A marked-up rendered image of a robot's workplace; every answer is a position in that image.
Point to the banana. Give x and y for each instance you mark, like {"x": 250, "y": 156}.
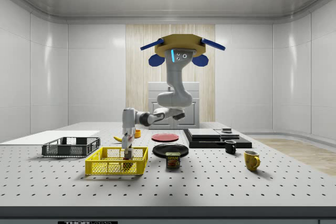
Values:
{"x": 118, "y": 138}

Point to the red plate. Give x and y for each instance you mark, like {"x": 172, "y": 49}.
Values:
{"x": 165, "y": 137}

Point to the yellow mug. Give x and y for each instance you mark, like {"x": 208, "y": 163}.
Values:
{"x": 250, "y": 159}

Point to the yellow basket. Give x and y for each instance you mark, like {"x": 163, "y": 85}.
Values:
{"x": 105, "y": 167}

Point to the black plate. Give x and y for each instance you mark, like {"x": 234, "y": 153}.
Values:
{"x": 162, "y": 150}

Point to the black mug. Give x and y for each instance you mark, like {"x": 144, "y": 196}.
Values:
{"x": 230, "y": 147}

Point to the yellow bowl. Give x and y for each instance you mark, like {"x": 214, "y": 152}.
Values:
{"x": 137, "y": 133}

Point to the white board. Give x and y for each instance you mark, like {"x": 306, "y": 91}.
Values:
{"x": 39, "y": 136}

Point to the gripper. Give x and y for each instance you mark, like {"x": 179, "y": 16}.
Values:
{"x": 127, "y": 141}

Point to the flat-sided can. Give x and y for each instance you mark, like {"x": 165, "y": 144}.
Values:
{"x": 173, "y": 160}

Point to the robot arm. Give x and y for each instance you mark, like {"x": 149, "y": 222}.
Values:
{"x": 174, "y": 82}

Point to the dark grey basket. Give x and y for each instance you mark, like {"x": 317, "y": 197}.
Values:
{"x": 68, "y": 149}

